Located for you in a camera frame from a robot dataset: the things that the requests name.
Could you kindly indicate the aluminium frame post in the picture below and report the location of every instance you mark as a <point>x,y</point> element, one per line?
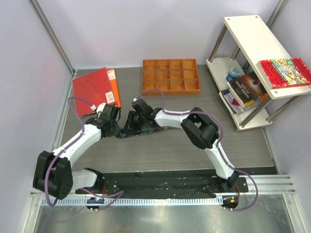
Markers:
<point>50,32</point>
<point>276,12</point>

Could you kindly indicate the aluminium rail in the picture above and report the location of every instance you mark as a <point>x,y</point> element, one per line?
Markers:
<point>266,184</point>

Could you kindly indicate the red folder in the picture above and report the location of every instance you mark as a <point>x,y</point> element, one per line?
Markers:
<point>94,87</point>

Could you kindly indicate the left aluminium frame post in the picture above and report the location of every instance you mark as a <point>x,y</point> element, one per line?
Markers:
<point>50,32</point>

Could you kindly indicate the orange wooden compartment tray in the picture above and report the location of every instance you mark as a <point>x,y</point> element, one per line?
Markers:
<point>173,77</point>

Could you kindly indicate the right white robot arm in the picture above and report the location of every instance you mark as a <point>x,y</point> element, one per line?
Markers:
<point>201,130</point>

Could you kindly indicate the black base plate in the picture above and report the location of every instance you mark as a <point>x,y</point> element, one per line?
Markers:
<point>175,184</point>

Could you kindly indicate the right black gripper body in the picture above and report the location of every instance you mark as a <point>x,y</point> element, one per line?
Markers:
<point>135,120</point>

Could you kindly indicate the red colourful book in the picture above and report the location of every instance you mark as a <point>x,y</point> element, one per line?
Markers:
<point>285,73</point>

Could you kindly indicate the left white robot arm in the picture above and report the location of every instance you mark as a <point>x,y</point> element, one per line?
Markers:
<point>53,172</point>

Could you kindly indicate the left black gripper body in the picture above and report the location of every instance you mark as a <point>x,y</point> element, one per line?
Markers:
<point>115,128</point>

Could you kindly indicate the right aluminium frame post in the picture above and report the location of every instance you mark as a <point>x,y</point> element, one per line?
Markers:
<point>276,12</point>

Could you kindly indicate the dark brown book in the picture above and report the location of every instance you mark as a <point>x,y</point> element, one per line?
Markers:
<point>247,89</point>

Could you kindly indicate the blue lidded jar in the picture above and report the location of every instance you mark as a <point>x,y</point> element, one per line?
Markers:
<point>234,73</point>

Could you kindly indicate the slotted white cable duct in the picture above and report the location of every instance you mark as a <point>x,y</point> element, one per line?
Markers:
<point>94,201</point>

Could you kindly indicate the floral navy necktie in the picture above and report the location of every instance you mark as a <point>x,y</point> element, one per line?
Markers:
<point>140,130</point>

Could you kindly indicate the bottom stacked books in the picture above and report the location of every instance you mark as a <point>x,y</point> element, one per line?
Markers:
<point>233,103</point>

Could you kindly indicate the orange notebook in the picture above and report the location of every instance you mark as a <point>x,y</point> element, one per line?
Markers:
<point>113,81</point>

